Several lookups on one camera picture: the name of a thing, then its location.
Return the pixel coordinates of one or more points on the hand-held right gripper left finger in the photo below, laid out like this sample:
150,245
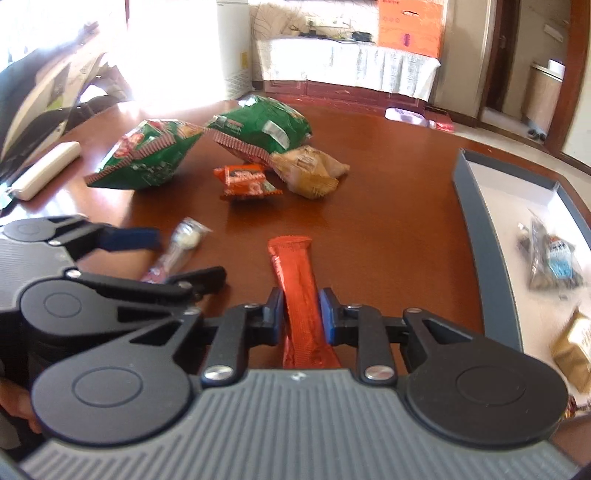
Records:
276,318

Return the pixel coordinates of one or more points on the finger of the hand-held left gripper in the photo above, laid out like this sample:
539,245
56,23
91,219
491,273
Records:
203,277
131,239

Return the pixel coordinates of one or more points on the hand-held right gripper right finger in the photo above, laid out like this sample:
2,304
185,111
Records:
327,318

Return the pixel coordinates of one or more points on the clear candy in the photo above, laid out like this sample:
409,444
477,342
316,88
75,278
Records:
187,235

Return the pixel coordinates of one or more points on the long red snack packet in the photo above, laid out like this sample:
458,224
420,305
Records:
295,277

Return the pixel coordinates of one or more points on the green snack bag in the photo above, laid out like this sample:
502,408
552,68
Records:
263,122
147,161

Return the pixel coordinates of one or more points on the small orange snack packet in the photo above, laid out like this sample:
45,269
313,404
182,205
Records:
247,181

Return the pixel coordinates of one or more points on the beige snack packet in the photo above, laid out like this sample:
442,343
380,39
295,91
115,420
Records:
309,170

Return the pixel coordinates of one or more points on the clear dark snack packet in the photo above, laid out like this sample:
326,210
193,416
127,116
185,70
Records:
554,258

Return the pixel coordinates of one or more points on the golden brown snack packet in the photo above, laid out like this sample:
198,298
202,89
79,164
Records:
575,346

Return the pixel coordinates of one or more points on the person's left hand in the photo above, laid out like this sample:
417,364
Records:
16,401

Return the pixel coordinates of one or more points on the white oblong object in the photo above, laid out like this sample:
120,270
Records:
46,168

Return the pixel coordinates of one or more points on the purple white bottle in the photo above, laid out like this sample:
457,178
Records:
406,115

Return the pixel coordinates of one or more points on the red flat object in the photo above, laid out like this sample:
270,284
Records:
445,125

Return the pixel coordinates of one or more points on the pale patterned tablecloth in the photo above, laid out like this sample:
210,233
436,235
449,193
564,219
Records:
346,60

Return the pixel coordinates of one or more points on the black device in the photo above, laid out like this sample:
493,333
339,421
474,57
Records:
362,35

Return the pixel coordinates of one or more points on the wooden kitchen cabinet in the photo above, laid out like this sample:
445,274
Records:
540,101

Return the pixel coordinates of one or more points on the orange cardboard box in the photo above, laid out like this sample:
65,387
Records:
411,23

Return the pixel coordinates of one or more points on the dark wooden door frame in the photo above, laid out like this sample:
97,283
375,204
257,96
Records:
572,69

